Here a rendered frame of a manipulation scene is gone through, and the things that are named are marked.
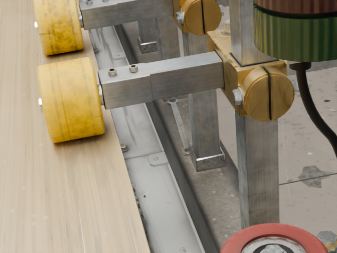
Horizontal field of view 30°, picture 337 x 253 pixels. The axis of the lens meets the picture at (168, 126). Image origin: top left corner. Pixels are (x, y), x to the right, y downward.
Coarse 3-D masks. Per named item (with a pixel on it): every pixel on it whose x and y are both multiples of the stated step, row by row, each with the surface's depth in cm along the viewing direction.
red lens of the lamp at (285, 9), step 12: (264, 0) 31; (276, 0) 30; (288, 0) 30; (300, 0) 30; (312, 0) 30; (324, 0) 30; (336, 0) 30; (288, 12) 30; (300, 12) 30; (312, 12) 30; (324, 12) 30
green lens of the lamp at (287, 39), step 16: (256, 16) 32; (272, 16) 31; (336, 16) 30; (256, 32) 33; (272, 32) 31; (288, 32) 31; (304, 32) 30; (320, 32) 30; (336, 32) 30; (272, 48) 32; (288, 48) 31; (304, 48) 31; (320, 48) 31; (336, 48) 31
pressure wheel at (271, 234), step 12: (252, 228) 48; (264, 228) 48; (276, 228) 48; (288, 228) 48; (300, 228) 48; (228, 240) 47; (240, 240) 47; (252, 240) 47; (264, 240) 47; (276, 240) 47; (288, 240) 47; (300, 240) 47; (312, 240) 46; (228, 252) 46; (240, 252) 46; (252, 252) 46; (264, 252) 45; (276, 252) 45; (288, 252) 46; (300, 252) 46; (312, 252) 45; (324, 252) 45
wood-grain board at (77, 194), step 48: (0, 0) 113; (0, 48) 91; (0, 96) 76; (0, 144) 66; (48, 144) 65; (96, 144) 64; (0, 192) 58; (48, 192) 57; (96, 192) 56; (0, 240) 51; (48, 240) 51; (96, 240) 50; (144, 240) 49
